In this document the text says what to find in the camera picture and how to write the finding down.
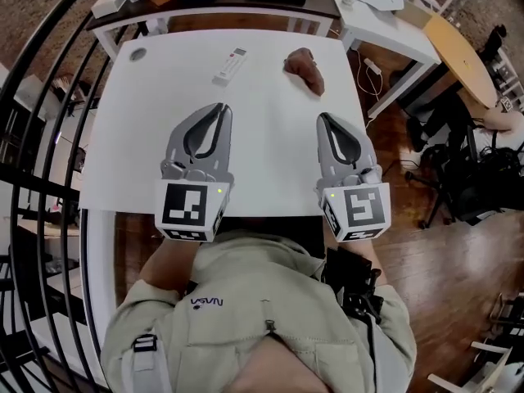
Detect white remote control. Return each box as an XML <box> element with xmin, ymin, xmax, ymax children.
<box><xmin>211</xmin><ymin>46</ymin><xmax>250</xmax><ymax>88</ymax></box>

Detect round yellow table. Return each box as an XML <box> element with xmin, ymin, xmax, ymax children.
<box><xmin>423</xmin><ymin>14</ymin><xmax>499</xmax><ymax>110</ymax></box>

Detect person's beige jacket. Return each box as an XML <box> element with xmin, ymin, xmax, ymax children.
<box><xmin>100</xmin><ymin>229</ymin><xmax>418</xmax><ymax>393</ymax></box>

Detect grey shoulder strap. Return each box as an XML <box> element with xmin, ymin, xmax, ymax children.
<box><xmin>130</xmin><ymin>333</ymin><xmax>173</xmax><ymax>393</ymax></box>

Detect black metal railing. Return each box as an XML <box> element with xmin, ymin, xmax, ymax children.
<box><xmin>0</xmin><ymin>0</ymin><xmax>144</xmax><ymax>393</ymax></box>

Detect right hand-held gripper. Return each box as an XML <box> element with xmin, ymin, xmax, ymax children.
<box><xmin>314</xmin><ymin>111</ymin><xmax>391</xmax><ymax>243</ymax></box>

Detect white side table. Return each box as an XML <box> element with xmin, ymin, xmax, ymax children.
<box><xmin>327</xmin><ymin>0</ymin><xmax>443</xmax><ymax>119</ymax></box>

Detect white flat box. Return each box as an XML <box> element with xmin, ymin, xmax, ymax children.
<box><xmin>90</xmin><ymin>0</ymin><xmax>136</xmax><ymax>19</ymax></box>

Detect black harness strap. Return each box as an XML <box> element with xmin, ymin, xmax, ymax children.
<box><xmin>325</xmin><ymin>247</ymin><xmax>386</xmax><ymax>368</ymax></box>

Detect person's left forearm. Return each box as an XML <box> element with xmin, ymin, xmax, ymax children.
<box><xmin>138</xmin><ymin>235</ymin><xmax>201</xmax><ymax>292</ymax></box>

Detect white cable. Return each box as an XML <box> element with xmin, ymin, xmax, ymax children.
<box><xmin>355</xmin><ymin>49</ymin><xmax>384</xmax><ymax>129</ymax></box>

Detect white frame chair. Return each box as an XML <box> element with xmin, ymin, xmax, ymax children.
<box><xmin>427</xmin><ymin>292</ymin><xmax>524</xmax><ymax>393</ymax></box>

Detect dark wooden table white legs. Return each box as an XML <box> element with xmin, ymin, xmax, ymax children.
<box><xmin>85</xmin><ymin>0</ymin><xmax>341</xmax><ymax>59</ymax></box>

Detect flat cardboard box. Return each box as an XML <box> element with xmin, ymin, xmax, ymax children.
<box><xmin>399</xmin><ymin>0</ymin><xmax>433</xmax><ymax>30</ymax></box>

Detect black office chair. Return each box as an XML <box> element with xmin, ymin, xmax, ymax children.
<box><xmin>404</xmin><ymin>100</ymin><xmax>488</xmax><ymax>231</ymax></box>

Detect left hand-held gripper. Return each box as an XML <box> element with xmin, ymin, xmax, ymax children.
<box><xmin>154</xmin><ymin>102</ymin><xmax>235</xmax><ymax>244</ymax></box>

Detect black chair with cables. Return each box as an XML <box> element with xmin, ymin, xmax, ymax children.
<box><xmin>454</xmin><ymin>124</ymin><xmax>524</xmax><ymax>227</ymax></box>

